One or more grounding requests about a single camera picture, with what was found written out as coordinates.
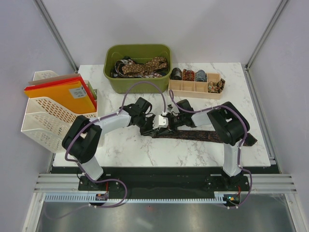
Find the dark paisley tie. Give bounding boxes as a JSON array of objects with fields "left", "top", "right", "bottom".
[{"left": 141, "top": 127, "right": 258, "bottom": 147}]

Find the gold floral tie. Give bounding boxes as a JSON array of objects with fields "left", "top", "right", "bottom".
[{"left": 208, "top": 78, "right": 225, "bottom": 94}]

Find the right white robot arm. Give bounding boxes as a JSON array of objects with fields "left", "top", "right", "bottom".
[{"left": 169, "top": 100, "right": 250, "bottom": 190}]

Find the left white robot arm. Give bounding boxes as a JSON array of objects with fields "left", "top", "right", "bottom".
[{"left": 62, "top": 97, "right": 152, "bottom": 190}]

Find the pile of ties in bin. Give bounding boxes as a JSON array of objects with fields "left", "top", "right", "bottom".
[{"left": 111, "top": 56, "right": 169, "bottom": 78}]

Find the wooden divided tray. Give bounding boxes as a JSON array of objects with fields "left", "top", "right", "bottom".
[{"left": 168, "top": 73, "right": 223, "bottom": 100}]

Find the red rolled tie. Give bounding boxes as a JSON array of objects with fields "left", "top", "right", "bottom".
[{"left": 183, "top": 69, "right": 195, "bottom": 81}]

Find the black rolled tie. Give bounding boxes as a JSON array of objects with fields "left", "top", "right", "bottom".
[{"left": 170, "top": 67, "right": 183, "bottom": 80}]

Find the blue grey rolled tie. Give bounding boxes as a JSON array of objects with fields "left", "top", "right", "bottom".
[{"left": 195, "top": 70, "right": 207, "bottom": 82}]

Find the red folder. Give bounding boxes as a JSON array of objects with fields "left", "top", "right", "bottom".
[{"left": 24, "top": 74, "right": 97, "bottom": 102}]

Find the brown patterned tie in bin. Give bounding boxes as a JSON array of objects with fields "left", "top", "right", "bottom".
[{"left": 121, "top": 57, "right": 169, "bottom": 74}]

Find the green plastic bin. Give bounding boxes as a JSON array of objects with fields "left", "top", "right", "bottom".
[{"left": 103, "top": 44, "right": 172, "bottom": 93}]

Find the orange folder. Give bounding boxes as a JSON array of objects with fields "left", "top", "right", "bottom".
[{"left": 24, "top": 80, "right": 97, "bottom": 114}]

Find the white plastic file rack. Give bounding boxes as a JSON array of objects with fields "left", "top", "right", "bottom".
[{"left": 21, "top": 71, "right": 101, "bottom": 153}]

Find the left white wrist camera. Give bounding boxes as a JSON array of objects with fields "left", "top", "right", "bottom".
[{"left": 153, "top": 115, "right": 169, "bottom": 129}]

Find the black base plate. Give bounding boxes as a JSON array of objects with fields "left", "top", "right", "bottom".
[{"left": 50, "top": 165, "right": 252, "bottom": 199}]

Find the aluminium rail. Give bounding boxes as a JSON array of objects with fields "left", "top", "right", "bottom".
[{"left": 34, "top": 174, "right": 79, "bottom": 193}]

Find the white slotted cable duct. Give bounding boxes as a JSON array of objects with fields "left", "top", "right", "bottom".
[{"left": 44, "top": 192, "right": 231, "bottom": 203}]

